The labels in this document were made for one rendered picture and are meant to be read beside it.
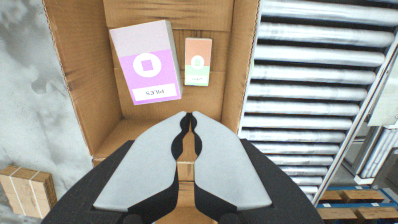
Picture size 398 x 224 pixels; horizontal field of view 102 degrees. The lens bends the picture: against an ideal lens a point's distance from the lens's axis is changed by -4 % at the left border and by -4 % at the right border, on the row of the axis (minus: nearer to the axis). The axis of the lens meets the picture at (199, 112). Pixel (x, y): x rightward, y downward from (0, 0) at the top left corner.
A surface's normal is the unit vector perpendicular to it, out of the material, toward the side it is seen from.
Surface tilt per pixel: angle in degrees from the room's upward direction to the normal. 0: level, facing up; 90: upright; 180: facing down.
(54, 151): 0
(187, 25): 2
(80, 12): 89
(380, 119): 0
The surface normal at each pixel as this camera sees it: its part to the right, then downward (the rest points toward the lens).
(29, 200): 0.00, 0.45
